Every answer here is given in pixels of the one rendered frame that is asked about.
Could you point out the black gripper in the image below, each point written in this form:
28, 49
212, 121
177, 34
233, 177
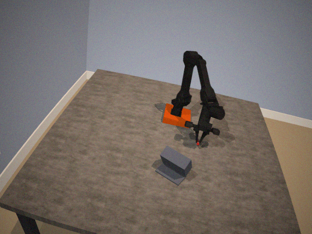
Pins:
205, 118

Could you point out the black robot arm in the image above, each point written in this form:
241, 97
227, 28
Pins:
210, 104

